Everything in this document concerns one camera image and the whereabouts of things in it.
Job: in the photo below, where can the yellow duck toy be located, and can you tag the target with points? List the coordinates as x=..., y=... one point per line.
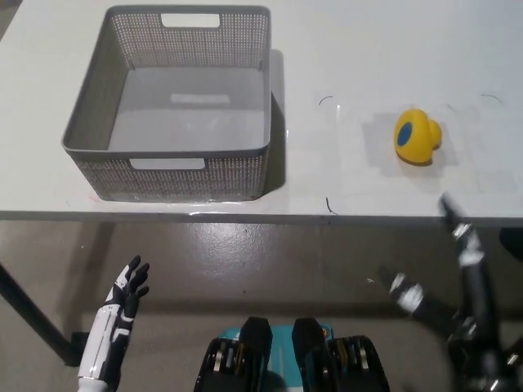
x=421, y=139

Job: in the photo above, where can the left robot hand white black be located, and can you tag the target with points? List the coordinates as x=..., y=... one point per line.
x=102, y=339

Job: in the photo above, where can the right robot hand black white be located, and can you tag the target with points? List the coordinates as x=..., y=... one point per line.
x=476, y=277

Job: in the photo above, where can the grey perforated plastic basket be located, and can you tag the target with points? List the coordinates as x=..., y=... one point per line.
x=102, y=102

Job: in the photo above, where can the black round object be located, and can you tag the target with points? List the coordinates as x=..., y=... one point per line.
x=512, y=243

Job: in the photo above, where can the black table foot plate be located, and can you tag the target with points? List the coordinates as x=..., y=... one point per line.
x=79, y=347

